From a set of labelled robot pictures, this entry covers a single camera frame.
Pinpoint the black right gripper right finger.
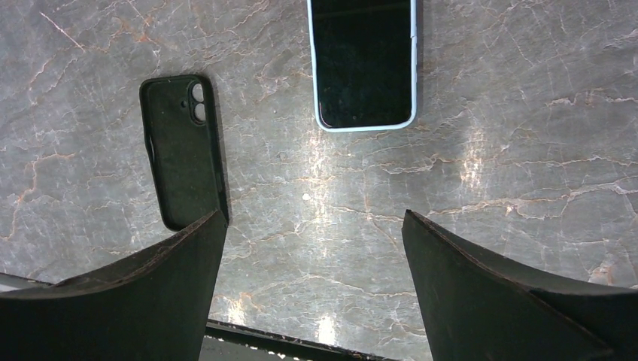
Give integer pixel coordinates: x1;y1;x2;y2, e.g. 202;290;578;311
402;211;637;360

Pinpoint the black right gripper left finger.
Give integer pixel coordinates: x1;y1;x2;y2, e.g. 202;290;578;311
1;211;227;360

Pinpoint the black smartphone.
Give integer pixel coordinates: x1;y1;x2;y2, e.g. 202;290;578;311
309;0;414;129

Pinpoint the light blue phone case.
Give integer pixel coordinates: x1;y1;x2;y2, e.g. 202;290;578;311
305;0;418;134

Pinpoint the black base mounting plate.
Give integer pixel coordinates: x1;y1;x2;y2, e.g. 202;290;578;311
1;268;372;360

